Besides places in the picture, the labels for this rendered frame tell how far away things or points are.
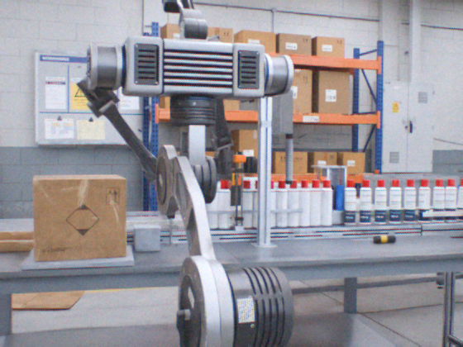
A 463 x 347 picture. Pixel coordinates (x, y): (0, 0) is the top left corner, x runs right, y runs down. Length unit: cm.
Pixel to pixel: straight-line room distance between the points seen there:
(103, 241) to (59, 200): 20
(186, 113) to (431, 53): 706
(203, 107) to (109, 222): 58
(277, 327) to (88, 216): 93
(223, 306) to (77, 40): 576
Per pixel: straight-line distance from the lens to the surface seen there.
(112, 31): 673
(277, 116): 223
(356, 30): 780
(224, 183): 234
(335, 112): 665
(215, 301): 108
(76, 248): 193
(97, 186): 191
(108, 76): 154
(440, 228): 272
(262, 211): 223
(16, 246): 223
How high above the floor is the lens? 123
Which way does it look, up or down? 3 degrees down
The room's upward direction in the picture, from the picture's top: straight up
